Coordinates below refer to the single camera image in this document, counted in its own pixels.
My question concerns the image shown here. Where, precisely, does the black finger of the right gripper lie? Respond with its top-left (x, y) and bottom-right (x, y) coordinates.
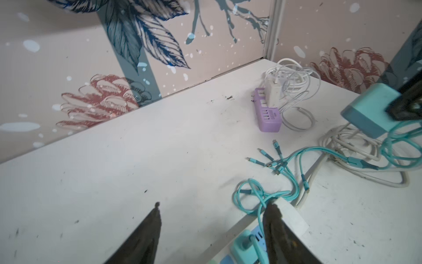
top-left (385, 71), bottom-right (422, 121)

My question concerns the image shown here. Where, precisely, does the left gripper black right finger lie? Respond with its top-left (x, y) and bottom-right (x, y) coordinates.
top-left (262, 203), bottom-right (321, 264)

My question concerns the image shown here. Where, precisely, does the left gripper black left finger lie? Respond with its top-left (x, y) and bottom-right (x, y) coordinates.
top-left (105, 202), bottom-right (162, 264)

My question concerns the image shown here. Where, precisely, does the teal charger adapter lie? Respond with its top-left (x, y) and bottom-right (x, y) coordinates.
top-left (230, 230), bottom-right (269, 264)
top-left (341, 83), bottom-right (401, 139)

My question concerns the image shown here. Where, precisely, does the white charger adapter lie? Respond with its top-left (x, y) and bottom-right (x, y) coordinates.
top-left (264, 77), bottom-right (285, 108)

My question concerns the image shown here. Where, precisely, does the teal charging cable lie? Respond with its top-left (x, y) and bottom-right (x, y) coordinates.
top-left (232, 120), bottom-right (422, 238)

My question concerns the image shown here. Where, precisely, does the grey power strip cord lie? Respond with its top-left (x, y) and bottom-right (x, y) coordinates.
top-left (295, 123), bottom-right (410, 209)

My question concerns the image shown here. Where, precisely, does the small white cable loop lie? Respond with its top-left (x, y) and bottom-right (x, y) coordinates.
top-left (280, 106), bottom-right (317, 132)

